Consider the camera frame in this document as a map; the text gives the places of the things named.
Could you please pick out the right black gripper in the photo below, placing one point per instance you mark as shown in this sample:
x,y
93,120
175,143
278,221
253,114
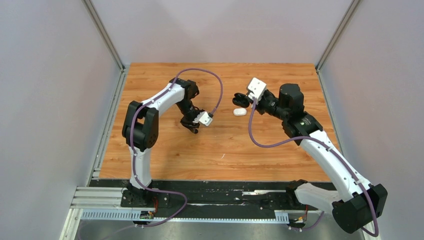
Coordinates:
x,y
257,106

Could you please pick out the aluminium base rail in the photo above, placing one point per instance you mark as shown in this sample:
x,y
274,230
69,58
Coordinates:
x,y
121,198

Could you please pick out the right aluminium corner post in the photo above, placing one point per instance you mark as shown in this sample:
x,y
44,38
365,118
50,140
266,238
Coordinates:
x,y
348,15

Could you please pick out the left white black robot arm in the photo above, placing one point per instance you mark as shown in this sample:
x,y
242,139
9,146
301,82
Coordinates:
x,y
141,129

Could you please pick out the aluminium corner post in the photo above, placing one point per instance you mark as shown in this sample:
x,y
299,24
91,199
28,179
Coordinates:
x,y
348,15
91,9

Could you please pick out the white earbud charging case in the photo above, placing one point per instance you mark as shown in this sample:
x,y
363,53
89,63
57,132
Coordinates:
x,y
238,112

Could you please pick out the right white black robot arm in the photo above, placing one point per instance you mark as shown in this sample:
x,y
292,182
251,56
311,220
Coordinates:
x,y
355,202

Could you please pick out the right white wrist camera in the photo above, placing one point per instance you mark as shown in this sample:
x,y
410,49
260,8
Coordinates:
x,y
257,86

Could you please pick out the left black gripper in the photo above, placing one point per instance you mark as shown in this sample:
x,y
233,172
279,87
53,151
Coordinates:
x,y
189,124

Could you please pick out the left aluminium corner post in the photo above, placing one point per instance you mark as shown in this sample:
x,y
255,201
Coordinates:
x,y
91,9

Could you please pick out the black earbud charging case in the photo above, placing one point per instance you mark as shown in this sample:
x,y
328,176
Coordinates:
x,y
241,100

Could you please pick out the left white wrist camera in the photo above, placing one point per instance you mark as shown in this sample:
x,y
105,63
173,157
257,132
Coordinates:
x,y
203,118

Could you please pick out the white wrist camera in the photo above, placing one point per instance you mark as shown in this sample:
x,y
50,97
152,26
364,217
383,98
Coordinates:
x,y
257,86
203,118

